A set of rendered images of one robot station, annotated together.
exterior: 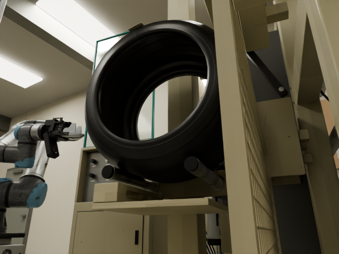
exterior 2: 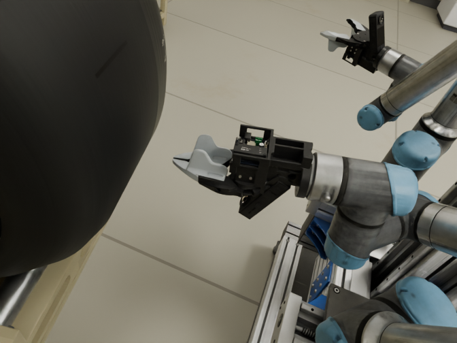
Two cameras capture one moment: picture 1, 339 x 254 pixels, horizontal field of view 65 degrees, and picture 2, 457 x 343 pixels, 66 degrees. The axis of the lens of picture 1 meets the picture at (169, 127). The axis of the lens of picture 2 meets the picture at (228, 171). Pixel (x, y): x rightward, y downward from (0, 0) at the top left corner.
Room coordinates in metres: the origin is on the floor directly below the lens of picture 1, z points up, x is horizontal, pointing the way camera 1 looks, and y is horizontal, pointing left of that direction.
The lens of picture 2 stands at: (1.39, 0.27, 1.48)
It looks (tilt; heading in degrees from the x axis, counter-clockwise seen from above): 45 degrees down; 157
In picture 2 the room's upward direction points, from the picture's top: 15 degrees clockwise
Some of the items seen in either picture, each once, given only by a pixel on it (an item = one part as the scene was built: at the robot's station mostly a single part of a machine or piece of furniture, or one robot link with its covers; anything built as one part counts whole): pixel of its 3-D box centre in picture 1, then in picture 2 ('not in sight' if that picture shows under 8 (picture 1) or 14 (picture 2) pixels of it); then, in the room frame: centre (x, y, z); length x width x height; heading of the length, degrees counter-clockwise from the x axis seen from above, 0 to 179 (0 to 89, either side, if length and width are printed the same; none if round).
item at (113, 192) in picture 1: (133, 198); (55, 256); (1.00, 0.13, 0.84); 0.36 x 0.09 x 0.06; 158
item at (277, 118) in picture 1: (277, 143); not in sight; (1.01, -0.43, 1.05); 0.20 x 0.15 x 0.30; 158
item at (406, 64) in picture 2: not in sight; (411, 75); (0.61, 1.09, 1.04); 0.11 x 0.08 x 0.09; 32
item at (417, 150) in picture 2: not in sight; (409, 158); (0.80, 1.06, 0.88); 0.13 x 0.12 x 0.14; 122
